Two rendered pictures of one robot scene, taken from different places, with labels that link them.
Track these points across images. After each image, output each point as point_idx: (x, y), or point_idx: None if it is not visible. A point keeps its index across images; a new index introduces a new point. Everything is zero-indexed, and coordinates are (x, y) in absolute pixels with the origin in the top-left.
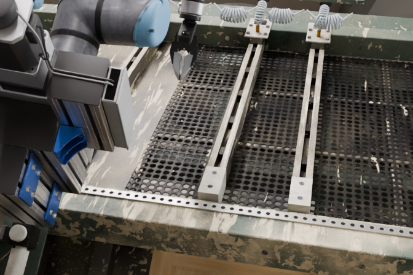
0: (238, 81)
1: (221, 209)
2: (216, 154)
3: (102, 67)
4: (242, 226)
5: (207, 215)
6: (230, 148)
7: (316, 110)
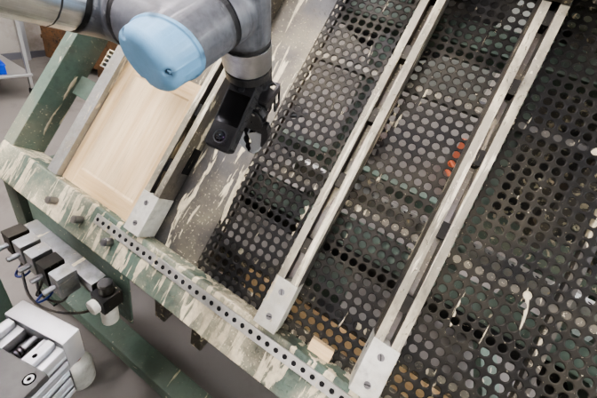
0: (379, 86)
1: (273, 352)
2: (295, 256)
3: None
4: (287, 388)
5: (257, 353)
6: (314, 249)
7: (475, 192)
